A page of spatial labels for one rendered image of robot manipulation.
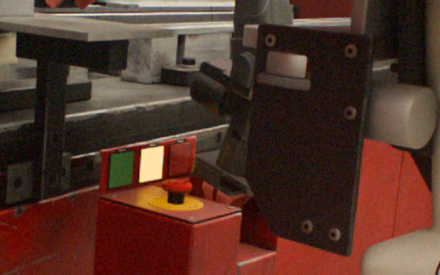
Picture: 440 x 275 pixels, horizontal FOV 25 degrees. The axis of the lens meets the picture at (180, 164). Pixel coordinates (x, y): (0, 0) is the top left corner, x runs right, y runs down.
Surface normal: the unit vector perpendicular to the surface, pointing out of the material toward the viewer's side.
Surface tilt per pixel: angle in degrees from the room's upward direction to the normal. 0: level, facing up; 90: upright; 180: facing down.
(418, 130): 90
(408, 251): 24
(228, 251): 90
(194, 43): 90
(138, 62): 90
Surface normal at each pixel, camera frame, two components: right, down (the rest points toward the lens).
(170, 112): 0.85, 0.17
